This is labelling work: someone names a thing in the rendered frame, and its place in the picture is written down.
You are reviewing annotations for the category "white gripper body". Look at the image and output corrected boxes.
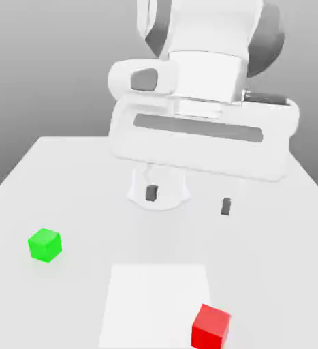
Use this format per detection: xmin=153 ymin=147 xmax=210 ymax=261
xmin=108 ymin=93 xmax=300 ymax=183

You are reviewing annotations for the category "small green cube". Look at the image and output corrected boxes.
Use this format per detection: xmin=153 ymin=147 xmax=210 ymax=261
xmin=27 ymin=228 xmax=63 ymax=264

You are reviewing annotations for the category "small red cube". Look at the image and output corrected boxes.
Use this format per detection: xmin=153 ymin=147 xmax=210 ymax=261
xmin=190 ymin=303 xmax=232 ymax=349

